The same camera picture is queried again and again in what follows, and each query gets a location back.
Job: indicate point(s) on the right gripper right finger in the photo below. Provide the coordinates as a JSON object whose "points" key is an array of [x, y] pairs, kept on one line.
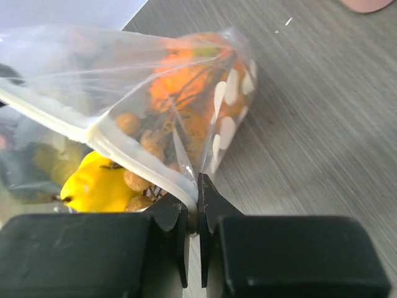
{"points": [[284, 255]]}

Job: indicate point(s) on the polka dot zip top bag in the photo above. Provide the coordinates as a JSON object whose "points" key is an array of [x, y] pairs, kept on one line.
{"points": [[61, 90]]}

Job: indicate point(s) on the orange fake pineapple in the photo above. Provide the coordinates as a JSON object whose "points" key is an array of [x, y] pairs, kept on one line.
{"points": [[185, 87]]}

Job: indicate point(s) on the yellow fake pear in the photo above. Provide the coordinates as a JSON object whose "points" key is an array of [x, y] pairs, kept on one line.
{"points": [[97, 186]]}

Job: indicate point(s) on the pink compartment tray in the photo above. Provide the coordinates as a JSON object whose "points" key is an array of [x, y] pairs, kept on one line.
{"points": [[366, 6]]}

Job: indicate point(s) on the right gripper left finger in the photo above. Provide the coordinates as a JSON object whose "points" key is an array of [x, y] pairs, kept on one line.
{"points": [[143, 254]]}

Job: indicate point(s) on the fake longan bunch with stem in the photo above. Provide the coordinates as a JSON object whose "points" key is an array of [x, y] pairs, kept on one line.
{"points": [[140, 193]]}

